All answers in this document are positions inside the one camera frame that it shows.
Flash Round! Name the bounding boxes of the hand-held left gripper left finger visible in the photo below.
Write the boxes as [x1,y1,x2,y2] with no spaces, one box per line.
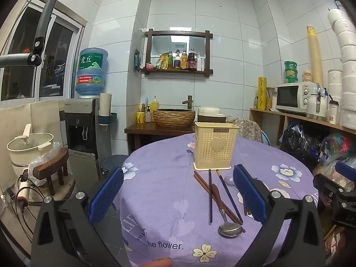
[31,167,125,267]

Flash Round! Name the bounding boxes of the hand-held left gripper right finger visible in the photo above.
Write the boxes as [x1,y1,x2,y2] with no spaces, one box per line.
[232,165,326,267]

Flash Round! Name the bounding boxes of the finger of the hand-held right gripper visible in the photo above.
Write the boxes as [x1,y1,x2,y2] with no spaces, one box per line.
[335,161,356,182]

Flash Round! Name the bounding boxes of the dark slim chopstick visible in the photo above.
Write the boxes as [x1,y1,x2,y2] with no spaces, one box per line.
[208,170,213,225]
[216,170,243,223]

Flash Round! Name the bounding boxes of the small metal spoon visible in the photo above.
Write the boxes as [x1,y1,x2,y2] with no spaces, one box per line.
[224,176,239,191]

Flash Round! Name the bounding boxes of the wooden-handled metal spoon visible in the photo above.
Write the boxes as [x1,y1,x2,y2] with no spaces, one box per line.
[211,184,244,238]

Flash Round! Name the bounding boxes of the cream perforated utensil holder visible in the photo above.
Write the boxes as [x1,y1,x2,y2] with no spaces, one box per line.
[194,122,240,171]

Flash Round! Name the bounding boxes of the person's left hand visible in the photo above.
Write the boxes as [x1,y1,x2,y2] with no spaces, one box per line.
[145,258,173,267]

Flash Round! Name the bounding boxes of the colourful plastic bags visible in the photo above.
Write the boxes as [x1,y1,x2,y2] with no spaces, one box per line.
[320,133,356,167]

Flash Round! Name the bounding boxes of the round grey bin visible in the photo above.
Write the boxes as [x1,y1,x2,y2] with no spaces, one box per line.
[101,155,130,178]

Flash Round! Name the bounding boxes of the black plastic bag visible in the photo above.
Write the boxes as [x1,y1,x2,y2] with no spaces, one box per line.
[279,121,320,162]

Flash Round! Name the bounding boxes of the white sports bottle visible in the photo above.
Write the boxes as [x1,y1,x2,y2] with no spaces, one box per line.
[328,95,340,124]

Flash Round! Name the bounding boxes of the purple flowered tablecloth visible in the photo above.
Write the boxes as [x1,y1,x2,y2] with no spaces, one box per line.
[113,133,320,267]

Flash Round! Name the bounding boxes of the small wooden stool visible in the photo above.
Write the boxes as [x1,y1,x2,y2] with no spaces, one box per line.
[33,147,70,195]

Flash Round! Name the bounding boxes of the floral covered chair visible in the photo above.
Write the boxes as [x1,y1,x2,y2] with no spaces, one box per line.
[226,117,263,144]

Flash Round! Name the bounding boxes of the white electric kettle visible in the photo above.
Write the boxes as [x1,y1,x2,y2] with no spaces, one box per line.
[306,87,329,121]

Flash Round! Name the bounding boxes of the wooden sink cabinet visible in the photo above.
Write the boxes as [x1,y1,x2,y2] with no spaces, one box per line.
[124,122,196,152]

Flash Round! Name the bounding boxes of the grey cup holder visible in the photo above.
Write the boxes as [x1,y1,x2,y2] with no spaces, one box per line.
[97,113,117,125]

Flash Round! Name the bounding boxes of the grey water dispenser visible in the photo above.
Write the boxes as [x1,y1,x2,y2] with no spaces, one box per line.
[65,98,113,181]

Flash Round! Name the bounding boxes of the white hair dryer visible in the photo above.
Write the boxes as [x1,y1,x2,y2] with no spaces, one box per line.
[15,170,32,205]

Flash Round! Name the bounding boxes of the white microwave oven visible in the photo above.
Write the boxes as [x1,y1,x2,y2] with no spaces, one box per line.
[275,82,318,114]

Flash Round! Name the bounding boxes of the paper cup tube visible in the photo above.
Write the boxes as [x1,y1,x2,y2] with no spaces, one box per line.
[99,93,112,116]

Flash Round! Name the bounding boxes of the cream cooking pot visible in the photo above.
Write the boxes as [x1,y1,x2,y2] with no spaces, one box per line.
[7,124,55,176]

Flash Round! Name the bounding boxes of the woven sink basin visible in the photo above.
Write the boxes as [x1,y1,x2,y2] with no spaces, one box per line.
[152,108,196,129]

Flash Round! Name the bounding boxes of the yellow roll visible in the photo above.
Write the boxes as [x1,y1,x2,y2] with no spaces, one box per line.
[257,77,267,110]

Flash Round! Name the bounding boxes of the tall stack of paper cups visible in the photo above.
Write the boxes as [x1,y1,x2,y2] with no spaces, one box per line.
[307,25,324,87]

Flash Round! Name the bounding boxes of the blue water bottle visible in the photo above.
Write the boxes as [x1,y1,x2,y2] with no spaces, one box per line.
[75,48,109,98]

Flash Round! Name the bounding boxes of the dark soy sauce bottle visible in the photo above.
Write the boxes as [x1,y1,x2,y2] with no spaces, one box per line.
[188,49,197,71]

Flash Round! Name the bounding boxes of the window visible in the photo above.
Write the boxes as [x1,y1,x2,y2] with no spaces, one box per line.
[0,0,87,103]

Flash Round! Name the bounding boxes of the wooden framed mirror shelf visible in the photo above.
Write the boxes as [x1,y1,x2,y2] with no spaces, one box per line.
[141,28,213,75]

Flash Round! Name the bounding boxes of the grey metal pole stand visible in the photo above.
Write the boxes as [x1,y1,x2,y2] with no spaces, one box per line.
[0,0,69,67]

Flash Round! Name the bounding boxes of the black cable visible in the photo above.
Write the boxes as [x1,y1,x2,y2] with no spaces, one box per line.
[11,178,45,256]

